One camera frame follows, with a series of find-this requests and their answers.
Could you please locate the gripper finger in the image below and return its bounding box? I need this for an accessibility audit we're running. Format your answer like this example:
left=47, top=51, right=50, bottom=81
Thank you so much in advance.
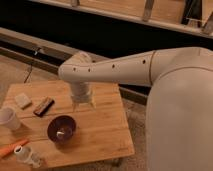
left=72, top=102, right=78, bottom=112
left=89, top=101, right=95, bottom=108

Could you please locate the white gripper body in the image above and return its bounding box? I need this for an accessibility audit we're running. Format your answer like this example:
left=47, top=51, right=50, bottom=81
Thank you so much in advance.
left=70, top=82, right=91, bottom=103

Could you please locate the white ceramic cup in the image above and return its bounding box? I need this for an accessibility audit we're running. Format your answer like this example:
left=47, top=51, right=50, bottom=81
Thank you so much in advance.
left=0, top=107, right=21, bottom=130

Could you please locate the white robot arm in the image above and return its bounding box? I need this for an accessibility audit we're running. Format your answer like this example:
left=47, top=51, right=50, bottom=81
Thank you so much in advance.
left=58, top=47, right=213, bottom=171

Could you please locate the dark purple ceramic bowl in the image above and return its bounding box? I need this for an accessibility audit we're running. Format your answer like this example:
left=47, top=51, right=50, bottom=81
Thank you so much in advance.
left=47, top=115, right=76, bottom=143

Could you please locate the dark chocolate bar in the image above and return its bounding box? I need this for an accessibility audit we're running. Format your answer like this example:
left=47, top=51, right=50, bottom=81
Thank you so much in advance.
left=33, top=97, right=54, bottom=117

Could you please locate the beige sponge block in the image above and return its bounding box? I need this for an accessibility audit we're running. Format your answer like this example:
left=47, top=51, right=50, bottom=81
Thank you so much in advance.
left=14, top=93, right=32, bottom=109

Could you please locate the orange carrot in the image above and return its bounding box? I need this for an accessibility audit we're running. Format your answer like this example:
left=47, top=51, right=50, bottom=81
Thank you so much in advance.
left=0, top=139, right=29, bottom=158

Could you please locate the black cable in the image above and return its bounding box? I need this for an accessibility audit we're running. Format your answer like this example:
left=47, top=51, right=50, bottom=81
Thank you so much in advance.
left=23, top=47, right=43, bottom=84

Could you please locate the metal rail beam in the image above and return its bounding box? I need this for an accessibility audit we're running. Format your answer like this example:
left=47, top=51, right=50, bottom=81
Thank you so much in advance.
left=0, top=27, right=150, bottom=105

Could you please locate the wooden shelf frame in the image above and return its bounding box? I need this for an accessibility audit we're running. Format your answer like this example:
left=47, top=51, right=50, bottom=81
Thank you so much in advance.
left=31, top=0, right=213, bottom=39

